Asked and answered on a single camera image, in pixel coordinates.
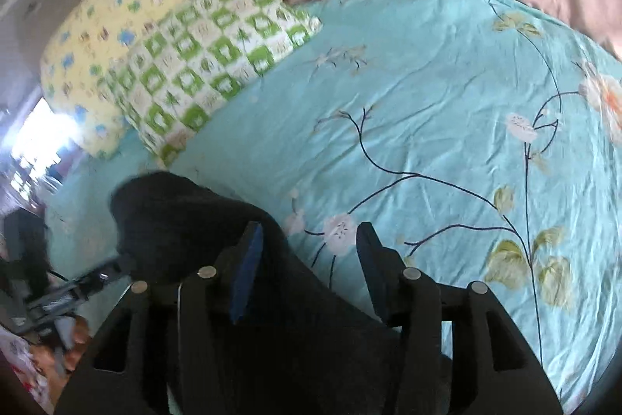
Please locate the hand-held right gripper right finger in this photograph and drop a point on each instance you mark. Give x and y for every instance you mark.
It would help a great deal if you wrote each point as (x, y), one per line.
(371, 259)

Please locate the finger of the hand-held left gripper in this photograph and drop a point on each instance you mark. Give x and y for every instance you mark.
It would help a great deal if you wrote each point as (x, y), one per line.
(99, 275)

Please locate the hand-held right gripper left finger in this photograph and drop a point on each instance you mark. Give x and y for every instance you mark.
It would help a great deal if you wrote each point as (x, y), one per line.
(248, 274)

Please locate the black pants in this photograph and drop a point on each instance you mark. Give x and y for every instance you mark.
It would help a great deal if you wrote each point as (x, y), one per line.
(194, 211)

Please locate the green checked pillow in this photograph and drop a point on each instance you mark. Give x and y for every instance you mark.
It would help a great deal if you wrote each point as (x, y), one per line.
(194, 70)

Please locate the yellow printed pillow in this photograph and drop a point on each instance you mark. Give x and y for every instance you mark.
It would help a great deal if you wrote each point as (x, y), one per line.
(121, 6)

